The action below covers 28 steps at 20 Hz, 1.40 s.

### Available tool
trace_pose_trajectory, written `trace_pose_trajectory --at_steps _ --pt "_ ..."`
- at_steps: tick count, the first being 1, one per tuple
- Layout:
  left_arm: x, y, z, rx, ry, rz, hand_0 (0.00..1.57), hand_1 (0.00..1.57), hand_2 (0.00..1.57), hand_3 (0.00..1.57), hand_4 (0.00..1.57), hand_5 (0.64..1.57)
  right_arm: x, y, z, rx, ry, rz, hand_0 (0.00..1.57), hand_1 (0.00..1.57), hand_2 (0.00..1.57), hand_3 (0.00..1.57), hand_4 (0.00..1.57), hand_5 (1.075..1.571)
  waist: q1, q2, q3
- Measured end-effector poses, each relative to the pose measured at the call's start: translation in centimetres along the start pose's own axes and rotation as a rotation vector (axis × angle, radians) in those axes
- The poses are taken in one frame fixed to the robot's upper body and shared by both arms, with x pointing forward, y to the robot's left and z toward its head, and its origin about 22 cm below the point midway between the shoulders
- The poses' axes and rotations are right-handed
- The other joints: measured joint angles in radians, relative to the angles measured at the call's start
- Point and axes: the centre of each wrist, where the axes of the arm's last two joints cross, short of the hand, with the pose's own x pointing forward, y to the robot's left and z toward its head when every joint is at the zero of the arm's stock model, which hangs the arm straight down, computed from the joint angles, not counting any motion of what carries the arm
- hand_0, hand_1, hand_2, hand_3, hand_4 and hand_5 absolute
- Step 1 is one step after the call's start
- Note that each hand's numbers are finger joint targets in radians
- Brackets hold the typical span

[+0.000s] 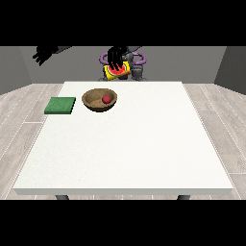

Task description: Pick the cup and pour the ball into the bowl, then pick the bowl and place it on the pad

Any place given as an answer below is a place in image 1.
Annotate yellow cup with melon print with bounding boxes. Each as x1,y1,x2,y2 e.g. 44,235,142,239
103,61,132,82

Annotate brown wooden bowl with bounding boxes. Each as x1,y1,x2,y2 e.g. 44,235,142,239
81,88,118,113

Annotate green square pad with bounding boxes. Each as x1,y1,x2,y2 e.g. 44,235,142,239
43,96,77,115

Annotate grey robot trunk purple rings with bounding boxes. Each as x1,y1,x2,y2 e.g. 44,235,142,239
98,46,149,82

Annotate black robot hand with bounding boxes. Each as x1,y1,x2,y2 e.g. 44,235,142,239
107,46,129,72
32,46,61,67

